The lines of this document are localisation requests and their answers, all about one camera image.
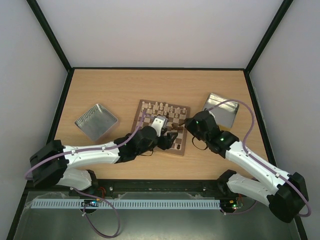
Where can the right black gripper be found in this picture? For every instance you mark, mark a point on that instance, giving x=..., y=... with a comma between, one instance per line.
x=189, y=122

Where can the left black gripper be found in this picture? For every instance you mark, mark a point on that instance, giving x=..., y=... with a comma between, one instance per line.
x=166, y=143

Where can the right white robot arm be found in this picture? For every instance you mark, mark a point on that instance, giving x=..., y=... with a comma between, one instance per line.
x=284, y=194

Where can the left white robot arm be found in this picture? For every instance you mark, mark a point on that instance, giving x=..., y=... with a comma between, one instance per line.
x=57, y=164

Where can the wooden chess board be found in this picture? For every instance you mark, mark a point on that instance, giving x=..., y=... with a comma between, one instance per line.
x=148, y=120

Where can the white king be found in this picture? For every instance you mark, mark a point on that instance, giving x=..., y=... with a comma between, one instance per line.
x=166, y=108

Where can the white queen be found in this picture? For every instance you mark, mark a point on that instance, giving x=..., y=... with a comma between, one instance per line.
x=161, y=107

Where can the gold tin box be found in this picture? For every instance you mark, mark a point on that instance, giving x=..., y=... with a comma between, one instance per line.
x=225, y=114

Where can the silver tin lid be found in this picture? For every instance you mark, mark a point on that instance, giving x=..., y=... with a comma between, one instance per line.
x=96, y=122

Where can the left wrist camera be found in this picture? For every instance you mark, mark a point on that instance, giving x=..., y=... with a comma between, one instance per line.
x=159, y=123

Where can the light blue cable duct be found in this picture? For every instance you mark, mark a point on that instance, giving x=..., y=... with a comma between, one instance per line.
x=128, y=204

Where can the black mounting rail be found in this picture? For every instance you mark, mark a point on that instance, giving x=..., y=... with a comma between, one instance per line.
x=114, y=187

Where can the black enclosure frame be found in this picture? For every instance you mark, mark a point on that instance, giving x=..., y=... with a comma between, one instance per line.
x=281, y=12

